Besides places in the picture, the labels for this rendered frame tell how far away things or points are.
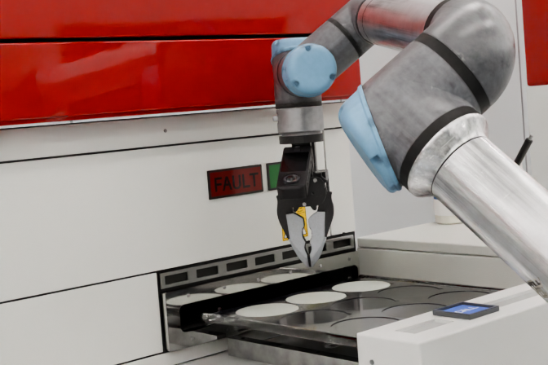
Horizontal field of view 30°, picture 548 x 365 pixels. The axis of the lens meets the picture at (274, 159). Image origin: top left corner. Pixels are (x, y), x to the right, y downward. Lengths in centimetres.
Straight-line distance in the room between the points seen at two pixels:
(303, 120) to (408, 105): 51
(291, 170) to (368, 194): 254
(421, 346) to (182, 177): 67
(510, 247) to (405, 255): 79
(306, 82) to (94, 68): 31
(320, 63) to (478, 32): 39
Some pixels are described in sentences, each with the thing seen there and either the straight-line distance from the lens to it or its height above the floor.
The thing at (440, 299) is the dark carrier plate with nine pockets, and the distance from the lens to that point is 164.
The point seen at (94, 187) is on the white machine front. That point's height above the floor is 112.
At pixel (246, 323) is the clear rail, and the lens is 156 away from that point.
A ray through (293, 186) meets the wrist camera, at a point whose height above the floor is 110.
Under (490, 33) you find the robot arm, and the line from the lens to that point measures 117.
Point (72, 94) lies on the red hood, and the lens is 149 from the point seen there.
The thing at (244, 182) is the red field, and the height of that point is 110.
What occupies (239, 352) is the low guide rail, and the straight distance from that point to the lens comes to 168.
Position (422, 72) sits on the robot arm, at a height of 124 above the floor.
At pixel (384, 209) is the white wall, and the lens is 418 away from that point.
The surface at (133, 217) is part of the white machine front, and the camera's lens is 160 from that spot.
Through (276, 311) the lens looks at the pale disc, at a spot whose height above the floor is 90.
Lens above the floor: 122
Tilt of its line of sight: 3 degrees down
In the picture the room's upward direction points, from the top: 4 degrees counter-clockwise
